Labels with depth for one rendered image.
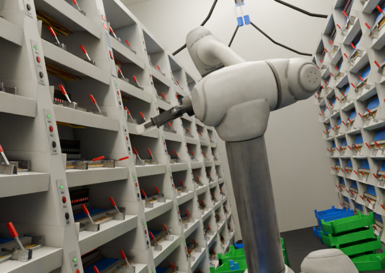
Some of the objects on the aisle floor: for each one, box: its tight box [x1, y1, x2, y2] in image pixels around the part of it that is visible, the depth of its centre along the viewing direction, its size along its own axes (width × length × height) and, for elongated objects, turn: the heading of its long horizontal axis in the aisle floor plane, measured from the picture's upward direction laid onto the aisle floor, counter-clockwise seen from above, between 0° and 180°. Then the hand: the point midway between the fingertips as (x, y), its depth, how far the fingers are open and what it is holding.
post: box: [109, 18, 192, 273], centre depth 269 cm, size 20×9×173 cm, turn 15°
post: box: [0, 0, 84, 273], centre depth 131 cm, size 20×9×173 cm, turn 15°
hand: (145, 127), depth 183 cm, fingers open, 3 cm apart
